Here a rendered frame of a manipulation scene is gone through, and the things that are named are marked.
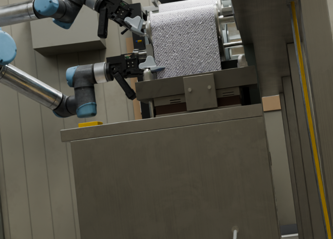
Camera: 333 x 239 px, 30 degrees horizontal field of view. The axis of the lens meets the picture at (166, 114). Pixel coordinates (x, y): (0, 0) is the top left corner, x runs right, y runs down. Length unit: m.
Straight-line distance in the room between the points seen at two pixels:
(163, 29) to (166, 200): 0.66
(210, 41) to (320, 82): 0.87
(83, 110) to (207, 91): 0.51
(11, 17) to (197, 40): 0.69
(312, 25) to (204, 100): 0.64
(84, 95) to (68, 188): 3.54
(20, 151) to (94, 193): 3.88
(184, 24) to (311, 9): 0.87
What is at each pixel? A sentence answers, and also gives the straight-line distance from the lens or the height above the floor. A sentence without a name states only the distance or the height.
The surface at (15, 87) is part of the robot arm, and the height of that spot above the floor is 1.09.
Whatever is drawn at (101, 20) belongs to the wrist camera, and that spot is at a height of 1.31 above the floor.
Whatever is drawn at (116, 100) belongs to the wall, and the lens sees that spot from 5.74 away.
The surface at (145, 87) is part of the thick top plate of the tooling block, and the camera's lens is 2.07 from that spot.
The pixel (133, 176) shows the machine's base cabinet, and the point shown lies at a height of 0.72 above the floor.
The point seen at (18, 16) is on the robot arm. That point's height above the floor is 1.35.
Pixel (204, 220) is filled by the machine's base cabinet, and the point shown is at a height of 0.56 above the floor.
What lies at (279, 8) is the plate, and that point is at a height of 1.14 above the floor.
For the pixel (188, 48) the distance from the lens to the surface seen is 2.26.
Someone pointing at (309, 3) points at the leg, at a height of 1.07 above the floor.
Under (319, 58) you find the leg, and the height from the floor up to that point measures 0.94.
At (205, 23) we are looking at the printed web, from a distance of 2.27.
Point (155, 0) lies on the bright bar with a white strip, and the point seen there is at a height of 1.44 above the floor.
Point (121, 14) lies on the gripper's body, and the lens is 2.35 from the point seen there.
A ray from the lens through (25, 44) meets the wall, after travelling 5.98.
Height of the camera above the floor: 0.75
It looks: 5 degrees up
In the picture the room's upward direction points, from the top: 7 degrees counter-clockwise
